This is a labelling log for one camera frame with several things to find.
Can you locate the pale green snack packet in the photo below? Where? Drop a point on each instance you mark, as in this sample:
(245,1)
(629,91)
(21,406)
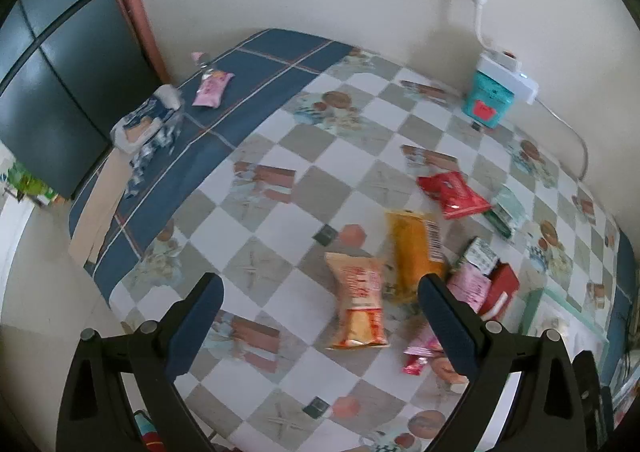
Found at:
(510,212)

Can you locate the small pink wrapper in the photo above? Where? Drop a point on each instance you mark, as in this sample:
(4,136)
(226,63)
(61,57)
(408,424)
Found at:
(200,57)

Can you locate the dark wardrobe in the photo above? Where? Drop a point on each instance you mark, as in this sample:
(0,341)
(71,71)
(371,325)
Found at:
(65,76)

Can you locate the beige board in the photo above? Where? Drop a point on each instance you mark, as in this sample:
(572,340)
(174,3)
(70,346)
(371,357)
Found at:
(97,212)

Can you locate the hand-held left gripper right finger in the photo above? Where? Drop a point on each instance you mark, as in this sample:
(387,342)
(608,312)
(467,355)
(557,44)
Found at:
(442,317)

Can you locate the pink snack packet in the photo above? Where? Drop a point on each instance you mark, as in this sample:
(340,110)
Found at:
(212,87)
(470,287)

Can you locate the yellow snack packet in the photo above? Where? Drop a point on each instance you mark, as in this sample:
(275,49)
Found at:
(412,252)

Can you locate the orange white snack bag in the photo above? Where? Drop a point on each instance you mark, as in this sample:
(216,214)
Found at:
(357,299)

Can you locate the white power strip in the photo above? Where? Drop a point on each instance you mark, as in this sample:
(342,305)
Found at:
(507,74)

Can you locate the pink rolled tube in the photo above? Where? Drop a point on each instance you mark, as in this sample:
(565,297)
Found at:
(142,26)

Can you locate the checkered tablecloth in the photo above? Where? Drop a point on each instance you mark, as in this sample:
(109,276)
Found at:
(280,166)

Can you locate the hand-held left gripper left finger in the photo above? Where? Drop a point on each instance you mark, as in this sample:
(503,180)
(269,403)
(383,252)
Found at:
(197,312)

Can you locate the red box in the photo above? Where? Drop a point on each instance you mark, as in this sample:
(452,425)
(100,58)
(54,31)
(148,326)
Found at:
(500,289)

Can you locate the small red pink packet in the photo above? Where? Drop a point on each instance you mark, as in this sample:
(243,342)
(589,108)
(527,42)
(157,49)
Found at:
(420,354)

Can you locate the red snack packet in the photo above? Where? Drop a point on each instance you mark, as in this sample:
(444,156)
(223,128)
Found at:
(452,194)

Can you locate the teal box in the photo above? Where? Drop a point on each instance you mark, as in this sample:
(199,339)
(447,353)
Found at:
(487,99)

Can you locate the green white snack packet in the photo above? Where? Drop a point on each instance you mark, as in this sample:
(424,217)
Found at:
(477,254)

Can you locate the blue white plastic pack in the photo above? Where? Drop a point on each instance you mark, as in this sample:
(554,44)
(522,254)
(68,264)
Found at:
(145,124)

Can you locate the green rimmed white tray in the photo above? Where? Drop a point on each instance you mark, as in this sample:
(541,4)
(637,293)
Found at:
(565,317)

